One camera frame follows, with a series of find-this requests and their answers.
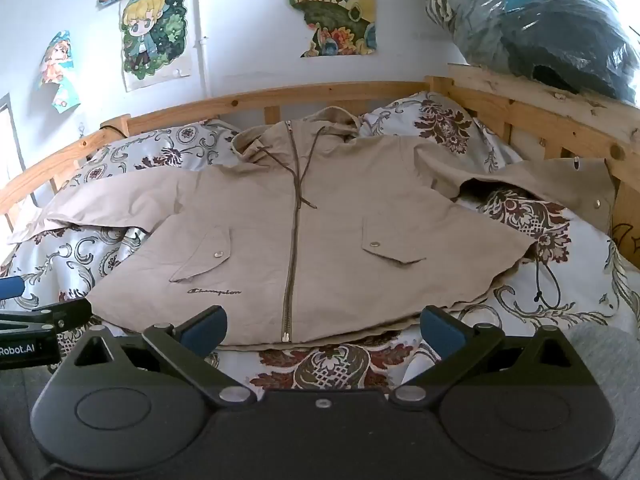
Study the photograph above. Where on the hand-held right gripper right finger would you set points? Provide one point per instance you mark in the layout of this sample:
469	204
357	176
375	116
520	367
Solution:
442	330

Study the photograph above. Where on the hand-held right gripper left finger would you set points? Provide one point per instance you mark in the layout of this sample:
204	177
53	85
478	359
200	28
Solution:
205	327

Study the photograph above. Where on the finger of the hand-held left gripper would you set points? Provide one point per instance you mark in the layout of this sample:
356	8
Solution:
65	312
10	287

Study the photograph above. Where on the beige hooded zip jacket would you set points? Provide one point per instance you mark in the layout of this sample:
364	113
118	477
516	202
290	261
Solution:
325	240

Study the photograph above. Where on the white floral blanket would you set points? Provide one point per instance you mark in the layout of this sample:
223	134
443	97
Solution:
550	240

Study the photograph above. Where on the person's grey trouser leg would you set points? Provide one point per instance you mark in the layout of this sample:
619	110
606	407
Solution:
615	385

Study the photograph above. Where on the white floral pillow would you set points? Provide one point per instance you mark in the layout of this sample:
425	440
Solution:
440	120
165	147

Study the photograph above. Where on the white door frame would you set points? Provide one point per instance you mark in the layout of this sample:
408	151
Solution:
10	130

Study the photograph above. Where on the small cartoon figure wall poster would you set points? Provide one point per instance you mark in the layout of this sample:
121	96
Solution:
57	70

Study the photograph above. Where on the wooden bed frame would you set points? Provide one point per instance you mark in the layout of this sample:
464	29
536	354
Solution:
300	97

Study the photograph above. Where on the white wall pipe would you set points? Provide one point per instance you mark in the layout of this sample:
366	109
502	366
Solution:
202	60

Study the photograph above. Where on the blond cartoon figure wall poster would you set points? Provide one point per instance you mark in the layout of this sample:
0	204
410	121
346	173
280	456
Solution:
150	35

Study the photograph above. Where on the landscape painting wall poster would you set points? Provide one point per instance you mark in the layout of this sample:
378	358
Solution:
330	5

